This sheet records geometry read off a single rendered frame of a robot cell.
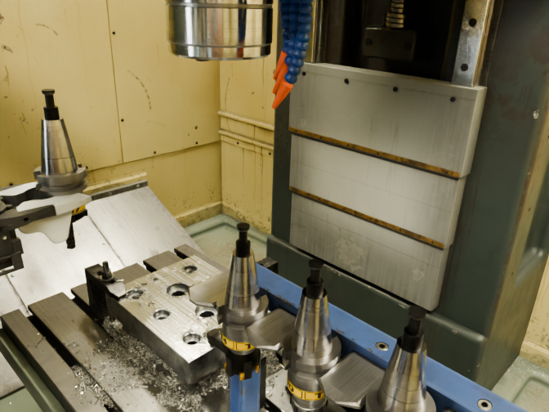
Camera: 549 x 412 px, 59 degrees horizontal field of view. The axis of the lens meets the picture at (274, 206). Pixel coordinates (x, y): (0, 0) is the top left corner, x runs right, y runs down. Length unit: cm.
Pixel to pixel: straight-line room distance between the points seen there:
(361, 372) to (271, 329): 11
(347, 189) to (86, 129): 99
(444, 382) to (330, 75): 82
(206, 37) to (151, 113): 124
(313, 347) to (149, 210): 144
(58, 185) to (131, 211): 122
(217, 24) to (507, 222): 70
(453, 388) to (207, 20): 54
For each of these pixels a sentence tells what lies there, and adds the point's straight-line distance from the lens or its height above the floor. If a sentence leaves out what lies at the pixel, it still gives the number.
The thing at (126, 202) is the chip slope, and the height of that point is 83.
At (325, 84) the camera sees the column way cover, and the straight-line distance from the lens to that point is 119.
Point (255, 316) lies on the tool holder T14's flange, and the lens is 58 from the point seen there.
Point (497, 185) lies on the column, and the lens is 107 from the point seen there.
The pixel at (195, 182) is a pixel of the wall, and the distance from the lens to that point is 214.
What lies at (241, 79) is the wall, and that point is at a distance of 201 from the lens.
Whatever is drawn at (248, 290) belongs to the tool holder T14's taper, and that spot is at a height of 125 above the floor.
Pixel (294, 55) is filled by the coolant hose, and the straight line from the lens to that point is 63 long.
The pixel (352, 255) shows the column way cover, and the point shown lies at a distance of 128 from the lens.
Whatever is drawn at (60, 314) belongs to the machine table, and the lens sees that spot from 121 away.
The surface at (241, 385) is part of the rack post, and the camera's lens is 77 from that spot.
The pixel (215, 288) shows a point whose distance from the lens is 64.
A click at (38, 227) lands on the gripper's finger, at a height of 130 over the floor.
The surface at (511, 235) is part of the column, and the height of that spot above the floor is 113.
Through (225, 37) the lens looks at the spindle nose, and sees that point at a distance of 71.
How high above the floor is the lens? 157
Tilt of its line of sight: 24 degrees down
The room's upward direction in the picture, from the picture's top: 2 degrees clockwise
